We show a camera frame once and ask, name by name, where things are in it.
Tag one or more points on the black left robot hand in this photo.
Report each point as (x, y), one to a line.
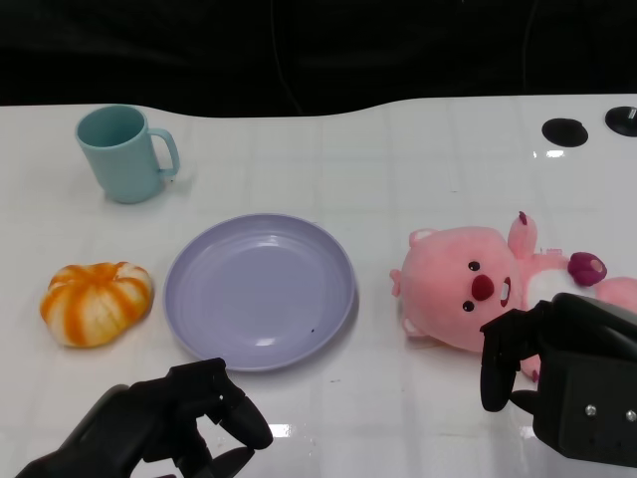
(149, 418)

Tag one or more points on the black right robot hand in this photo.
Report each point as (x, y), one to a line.
(582, 358)

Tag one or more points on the pink plush doll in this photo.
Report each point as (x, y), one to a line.
(443, 284)

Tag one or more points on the lavender plastic plate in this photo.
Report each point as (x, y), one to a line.
(259, 294)

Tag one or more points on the orange white pumpkin toy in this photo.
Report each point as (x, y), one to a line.
(94, 304)

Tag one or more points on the black round table grommet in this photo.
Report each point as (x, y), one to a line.
(623, 119)
(564, 132)

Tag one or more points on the teal plastic mug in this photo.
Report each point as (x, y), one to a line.
(124, 164)

